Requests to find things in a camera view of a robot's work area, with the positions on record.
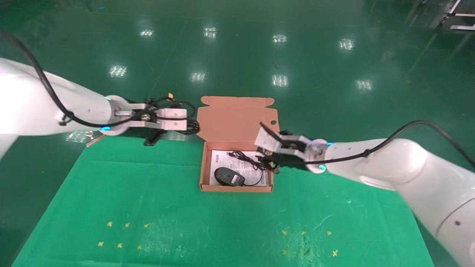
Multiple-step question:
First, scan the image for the metal binder clip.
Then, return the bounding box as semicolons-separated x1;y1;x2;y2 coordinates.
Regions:
86;133;106;148

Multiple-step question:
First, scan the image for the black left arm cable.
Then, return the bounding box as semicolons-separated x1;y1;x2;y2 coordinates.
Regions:
0;31;151;129

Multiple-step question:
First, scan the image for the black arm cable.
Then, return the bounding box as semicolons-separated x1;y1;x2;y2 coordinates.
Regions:
297;120;475;168
0;31;151;129

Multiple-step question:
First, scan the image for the black wired computer mouse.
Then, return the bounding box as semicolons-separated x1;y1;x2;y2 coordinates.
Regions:
214;150;275;187

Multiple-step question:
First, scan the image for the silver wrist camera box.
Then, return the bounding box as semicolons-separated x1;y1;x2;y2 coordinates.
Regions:
157;107;188;131
254;122;281;154

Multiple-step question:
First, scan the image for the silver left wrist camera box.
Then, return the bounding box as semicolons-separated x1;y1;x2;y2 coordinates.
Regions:
157;107;188;131

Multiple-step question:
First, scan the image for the black wire with yellow plug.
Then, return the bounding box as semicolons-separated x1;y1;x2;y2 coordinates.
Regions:
145;92;196;112

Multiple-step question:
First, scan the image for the white printed instruction sheet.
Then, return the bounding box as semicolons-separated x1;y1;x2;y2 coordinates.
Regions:
209;149;269;186

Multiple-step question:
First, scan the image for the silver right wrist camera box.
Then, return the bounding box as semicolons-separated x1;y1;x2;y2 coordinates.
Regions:
254;122;281;154

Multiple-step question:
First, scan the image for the orange cardboard box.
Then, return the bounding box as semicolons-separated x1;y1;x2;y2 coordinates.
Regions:
195;96;279;193

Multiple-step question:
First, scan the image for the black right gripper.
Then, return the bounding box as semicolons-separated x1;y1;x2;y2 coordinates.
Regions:
257;148;309;174

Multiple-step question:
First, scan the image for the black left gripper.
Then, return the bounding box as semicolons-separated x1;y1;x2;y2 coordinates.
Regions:
144;129;166;146

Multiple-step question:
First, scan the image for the green table cloth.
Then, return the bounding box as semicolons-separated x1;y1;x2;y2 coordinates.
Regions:
11;135;435;267

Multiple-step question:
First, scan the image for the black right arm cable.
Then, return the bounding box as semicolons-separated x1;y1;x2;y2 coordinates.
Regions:
297;120;475;168

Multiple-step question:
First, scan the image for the white metal frame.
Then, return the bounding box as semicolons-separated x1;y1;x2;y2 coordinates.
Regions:
420;0;475;32

